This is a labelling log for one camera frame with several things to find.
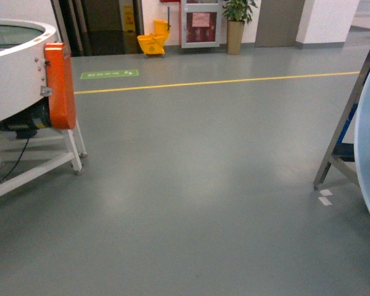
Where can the potted green plant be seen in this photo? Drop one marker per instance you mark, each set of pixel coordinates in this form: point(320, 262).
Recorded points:
point(237, 13)

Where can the white round turntable conveyor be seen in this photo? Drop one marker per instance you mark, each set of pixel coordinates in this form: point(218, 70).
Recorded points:
point(23, 82)

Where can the yellow wet floor sign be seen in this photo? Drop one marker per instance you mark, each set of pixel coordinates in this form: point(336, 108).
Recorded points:
point(128, 18)

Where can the fire equipment cabinet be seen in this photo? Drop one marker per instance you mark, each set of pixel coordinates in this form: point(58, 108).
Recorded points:
point(200, 24)

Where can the orange motor cover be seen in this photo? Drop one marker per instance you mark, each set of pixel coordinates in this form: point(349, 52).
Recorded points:
point(62, 110)

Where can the stainless steel shelf rack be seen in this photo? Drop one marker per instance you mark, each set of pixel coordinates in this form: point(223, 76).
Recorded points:
point(338, 153)

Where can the green floor sign sticker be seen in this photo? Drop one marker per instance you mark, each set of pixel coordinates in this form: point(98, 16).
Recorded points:
point(109, 74)

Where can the yellow mop bucket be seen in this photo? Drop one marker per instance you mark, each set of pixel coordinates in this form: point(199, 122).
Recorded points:
point(154, 43)

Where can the black conveyor motor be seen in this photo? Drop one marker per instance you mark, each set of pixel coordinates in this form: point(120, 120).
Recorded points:
point(26, 123)

